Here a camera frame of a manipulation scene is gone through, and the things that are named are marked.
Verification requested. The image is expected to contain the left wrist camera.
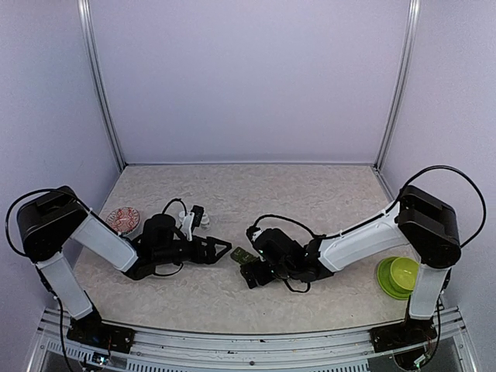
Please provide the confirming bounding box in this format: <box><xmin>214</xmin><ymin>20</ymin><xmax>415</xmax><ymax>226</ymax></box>
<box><xmin>181</xmin><ymin>205</ymin><xmax>205</xmax><ymax>241</ymax></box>

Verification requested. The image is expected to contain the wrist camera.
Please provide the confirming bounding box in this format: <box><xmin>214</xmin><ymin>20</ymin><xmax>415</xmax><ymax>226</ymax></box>
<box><xmin>181</xmin><ymin>205</ymin><xmax>205</xmax><ymax>241</ymax></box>
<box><xmin>246</xmin><ymin>226</ymin><xmax>264</xmax><ymax>251</ymax></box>

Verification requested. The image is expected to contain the small white pill bottle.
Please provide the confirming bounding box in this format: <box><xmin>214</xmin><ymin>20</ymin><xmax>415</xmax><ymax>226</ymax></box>
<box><xmin>200</xmin><ymin>213</ymin><xmax>211</xmax><ymax>230</ymax></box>

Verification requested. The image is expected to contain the green plate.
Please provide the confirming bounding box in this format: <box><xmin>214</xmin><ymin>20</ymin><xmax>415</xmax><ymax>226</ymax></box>
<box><xmin>376</xmin><ymin>257</ymin><xmax>412</xmax><ymax>301</ymax></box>

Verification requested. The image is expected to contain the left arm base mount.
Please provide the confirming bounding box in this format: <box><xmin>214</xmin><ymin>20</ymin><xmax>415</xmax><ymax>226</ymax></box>
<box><xmin>67</xmin><ymin>310</ymin><xmax>135</xmax><ymax>354</ymax></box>

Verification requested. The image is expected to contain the aluminium corner post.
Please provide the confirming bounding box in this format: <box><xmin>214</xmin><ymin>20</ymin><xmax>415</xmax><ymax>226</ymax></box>
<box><xmin>374</xmin><ymin>0</ymin><xmax>421</xmax><ymax>173</ymax></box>
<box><xmin>77</xmin><ymin>0</ymin><xmax>127</xmax><ymax>173</ymax></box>

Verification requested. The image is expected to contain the red patterned bowl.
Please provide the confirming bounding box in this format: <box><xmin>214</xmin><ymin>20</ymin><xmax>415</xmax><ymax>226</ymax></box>
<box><xmin>105</xmin><ymin>206</ymin><xmax>141</xmax><ymax>236</ymax></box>

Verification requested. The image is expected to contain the left aluminium corner post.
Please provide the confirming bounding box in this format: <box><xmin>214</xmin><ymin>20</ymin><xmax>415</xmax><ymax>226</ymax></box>
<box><xmin>77</xmin><ymin>0</ymin><xmax>127</xmax><ymax>173</ymax></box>

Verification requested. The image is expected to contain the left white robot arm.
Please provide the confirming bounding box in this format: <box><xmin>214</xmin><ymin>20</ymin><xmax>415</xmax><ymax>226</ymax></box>
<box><xmin>7</xmin><ymin>186</ymin><xmax>233</xmax><ymax>345</ymax></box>

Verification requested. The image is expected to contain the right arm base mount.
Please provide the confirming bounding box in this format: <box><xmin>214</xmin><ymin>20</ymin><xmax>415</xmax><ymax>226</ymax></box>
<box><xmin>369</xmin><ymin>307</ymin><xmax>438</xmax><ymax>353</ymax></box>

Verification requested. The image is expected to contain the green bowl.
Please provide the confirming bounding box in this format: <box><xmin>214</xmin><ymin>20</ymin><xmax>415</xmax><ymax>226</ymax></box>
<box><xmin>390</xmin><ymin>257</ymin><xmax>419</xmax><ymax>293</ymax></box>

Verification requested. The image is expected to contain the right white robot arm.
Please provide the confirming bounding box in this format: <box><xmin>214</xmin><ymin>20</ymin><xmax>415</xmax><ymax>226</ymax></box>
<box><xmin>240</xmin><ymin>185</ymin><xmax>461</xmax><ymax>344</ymax></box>

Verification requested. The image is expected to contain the left camera cable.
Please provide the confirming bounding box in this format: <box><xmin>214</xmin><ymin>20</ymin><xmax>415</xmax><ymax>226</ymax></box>
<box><xmin>160</xmin><ymin>197</ymin><xmax>188</xmax><ymax>216</ymax></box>

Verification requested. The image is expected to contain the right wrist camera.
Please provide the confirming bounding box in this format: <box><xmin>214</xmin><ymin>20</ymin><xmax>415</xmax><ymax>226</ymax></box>
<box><xmin>246</xmin><ymin>226</ymin><xmax>264</xmax><ymax>251</ymax></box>

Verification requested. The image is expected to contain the right aluminium corner post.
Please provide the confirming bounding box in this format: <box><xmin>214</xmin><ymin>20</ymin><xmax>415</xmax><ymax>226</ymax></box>
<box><xmin>374</xmin><ymin>0</ymin><xmax>421</xmax><ymax>173</ymax></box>

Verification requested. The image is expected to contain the aluminium front rail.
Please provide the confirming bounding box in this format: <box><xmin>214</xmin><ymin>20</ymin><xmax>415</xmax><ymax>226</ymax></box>
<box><xmin>21</xmin><ymin>308</ymin><xmax>482</xmax><ymax>371</ymax></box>

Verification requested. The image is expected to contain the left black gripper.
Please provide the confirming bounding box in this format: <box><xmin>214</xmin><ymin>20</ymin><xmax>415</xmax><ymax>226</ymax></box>
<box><xmin>154</xmin><ymin>235</ymin><xmax>232</xmax><ymax>265</ymax></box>

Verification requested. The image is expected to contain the green weekly pill organizer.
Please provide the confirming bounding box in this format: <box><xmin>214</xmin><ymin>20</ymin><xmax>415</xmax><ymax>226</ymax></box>
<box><xmin>229</xmin><ymin>246</ymin><xmax>260</xmax><ymax>267</ymax></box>

